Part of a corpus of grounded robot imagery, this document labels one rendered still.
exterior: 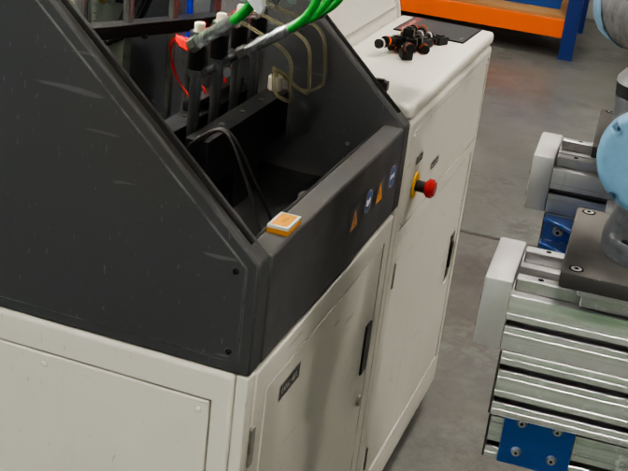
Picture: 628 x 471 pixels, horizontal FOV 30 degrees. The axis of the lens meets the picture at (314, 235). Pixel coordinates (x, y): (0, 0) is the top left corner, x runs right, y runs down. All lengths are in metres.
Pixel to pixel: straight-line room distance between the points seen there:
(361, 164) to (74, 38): 0.56
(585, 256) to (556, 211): 0.50
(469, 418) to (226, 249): 1.69
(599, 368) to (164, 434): 0.58
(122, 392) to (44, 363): 0.12
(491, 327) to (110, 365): 0.52
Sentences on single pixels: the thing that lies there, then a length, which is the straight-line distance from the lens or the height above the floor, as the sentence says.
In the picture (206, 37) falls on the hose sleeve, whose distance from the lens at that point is 1.64.
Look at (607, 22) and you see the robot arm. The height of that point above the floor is 1.18.
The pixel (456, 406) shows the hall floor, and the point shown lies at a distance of 3.09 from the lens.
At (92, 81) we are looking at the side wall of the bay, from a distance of 1.46.
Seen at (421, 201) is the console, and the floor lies 0.74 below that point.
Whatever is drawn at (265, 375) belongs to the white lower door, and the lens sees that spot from 1.58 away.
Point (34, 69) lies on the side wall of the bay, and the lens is 1.50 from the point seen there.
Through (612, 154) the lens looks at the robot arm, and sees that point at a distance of 1.20.
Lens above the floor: 1.56
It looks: 23 degrees down
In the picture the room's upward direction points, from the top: 7 degrees clockwise
